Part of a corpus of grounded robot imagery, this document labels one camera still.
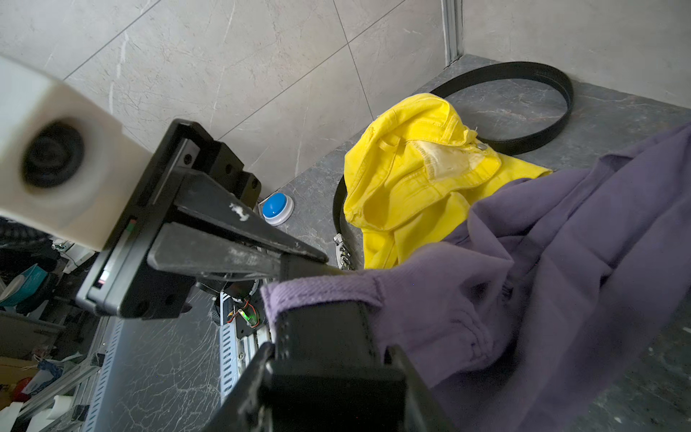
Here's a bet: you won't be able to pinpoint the blue white round button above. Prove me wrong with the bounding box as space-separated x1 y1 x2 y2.
260 193 295 227

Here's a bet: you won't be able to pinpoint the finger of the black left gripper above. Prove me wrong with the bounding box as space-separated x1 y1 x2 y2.
175 170 329 264
147 223 345 281

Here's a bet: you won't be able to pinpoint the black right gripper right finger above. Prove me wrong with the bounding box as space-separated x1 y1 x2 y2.
385 346 453 432

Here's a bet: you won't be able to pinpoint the black leather belt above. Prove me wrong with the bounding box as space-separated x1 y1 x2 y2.
331 60 576 271

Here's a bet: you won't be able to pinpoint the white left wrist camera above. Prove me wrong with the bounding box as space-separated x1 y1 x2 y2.
1 57 152 251

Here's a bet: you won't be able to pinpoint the purple garment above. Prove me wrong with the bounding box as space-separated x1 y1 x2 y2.
262 126 690 431

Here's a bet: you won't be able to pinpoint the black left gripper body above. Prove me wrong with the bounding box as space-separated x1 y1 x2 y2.
76 119 262 320

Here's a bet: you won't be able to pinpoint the yellow trousers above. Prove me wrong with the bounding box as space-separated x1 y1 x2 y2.
344 94 552 269

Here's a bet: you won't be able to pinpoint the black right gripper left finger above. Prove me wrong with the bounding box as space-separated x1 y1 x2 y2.
203 342 275 432

